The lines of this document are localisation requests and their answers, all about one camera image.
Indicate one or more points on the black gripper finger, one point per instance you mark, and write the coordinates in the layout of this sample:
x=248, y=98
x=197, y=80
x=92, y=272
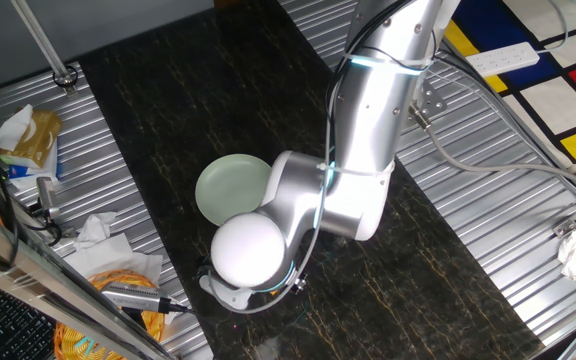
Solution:
x=299, y=285

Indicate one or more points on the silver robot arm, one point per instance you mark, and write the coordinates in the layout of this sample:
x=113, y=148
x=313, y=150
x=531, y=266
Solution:
x=368, y=110

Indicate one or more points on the pale green round plate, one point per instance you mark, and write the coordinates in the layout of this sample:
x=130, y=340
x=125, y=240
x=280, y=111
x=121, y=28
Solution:
x=223, y=185

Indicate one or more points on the flat white paper towel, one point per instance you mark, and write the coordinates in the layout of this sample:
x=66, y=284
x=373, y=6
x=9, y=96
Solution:
x=113, y=255

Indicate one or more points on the crumpled white tissue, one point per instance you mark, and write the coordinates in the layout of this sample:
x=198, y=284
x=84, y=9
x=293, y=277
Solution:
x=93, y=227

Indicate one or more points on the teal plastic clothespin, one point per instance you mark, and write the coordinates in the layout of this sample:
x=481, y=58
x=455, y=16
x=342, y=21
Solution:
x=84, y=345

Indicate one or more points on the black gold-veined marble mat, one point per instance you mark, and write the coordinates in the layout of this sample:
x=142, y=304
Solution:
x=168, y=100

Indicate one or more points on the yellow wicker basket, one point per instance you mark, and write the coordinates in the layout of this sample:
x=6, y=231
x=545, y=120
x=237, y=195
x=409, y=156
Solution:
x=68, y=345

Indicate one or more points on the white blue tissue pack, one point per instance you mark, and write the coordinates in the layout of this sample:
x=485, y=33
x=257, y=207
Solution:
x=33, y=172

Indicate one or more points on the black keyboard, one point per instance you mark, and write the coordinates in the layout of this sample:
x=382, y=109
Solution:
x=8, y=325

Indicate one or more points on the yellow tissue box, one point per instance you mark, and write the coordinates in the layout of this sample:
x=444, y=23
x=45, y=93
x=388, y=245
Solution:
x=38, y=135

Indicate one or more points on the white power strip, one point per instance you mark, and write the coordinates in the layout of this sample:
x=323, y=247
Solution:
x=503, y=59

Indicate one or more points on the colourful squares floor mat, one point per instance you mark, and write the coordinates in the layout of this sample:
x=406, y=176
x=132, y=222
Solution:
x=558, y=105

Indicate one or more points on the aluminium pole with base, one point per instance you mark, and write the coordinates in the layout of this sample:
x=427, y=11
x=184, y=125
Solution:
x=43, y=45

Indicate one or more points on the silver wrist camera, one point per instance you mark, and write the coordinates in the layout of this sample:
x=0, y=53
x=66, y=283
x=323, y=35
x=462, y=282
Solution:
x=228, y=297

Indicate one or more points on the silver camera with black plug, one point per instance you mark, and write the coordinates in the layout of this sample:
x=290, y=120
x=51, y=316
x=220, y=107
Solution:
x=133, y=297

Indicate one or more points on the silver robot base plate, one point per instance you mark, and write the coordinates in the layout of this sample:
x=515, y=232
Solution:
x=433, y=100

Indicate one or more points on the wide aluminium frame bar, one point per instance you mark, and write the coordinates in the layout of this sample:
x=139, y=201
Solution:
x=43, y=280

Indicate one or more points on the small silver camera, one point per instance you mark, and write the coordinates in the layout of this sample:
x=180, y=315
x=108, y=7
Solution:
x=47, y=195

